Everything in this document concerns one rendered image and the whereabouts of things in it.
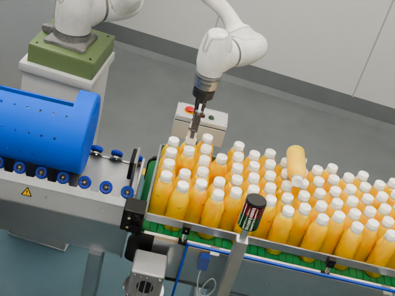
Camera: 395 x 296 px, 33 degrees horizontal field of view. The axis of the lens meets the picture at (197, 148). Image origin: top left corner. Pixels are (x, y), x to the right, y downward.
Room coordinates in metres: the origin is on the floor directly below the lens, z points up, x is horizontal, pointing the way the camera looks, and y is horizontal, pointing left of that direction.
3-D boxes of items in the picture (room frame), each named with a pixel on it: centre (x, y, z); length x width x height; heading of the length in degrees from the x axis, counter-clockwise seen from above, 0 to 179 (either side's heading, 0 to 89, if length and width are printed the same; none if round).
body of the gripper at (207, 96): (1.99, 0.03, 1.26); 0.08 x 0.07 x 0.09; 4
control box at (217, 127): (2.15, 0.02, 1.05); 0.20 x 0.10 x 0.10; 94
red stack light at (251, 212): (1.52, -0.21, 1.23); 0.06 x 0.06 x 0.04
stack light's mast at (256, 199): (1.52, -0.21, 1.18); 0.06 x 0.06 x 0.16
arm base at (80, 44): (2.48, 0.66, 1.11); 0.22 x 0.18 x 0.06; 86
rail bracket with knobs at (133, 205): (1.65, 0.14, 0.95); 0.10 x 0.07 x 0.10; 4
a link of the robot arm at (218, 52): (2.00, 0.02, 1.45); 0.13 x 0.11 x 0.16; 139
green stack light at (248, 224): (1.52, -0.21, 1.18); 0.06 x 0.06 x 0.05
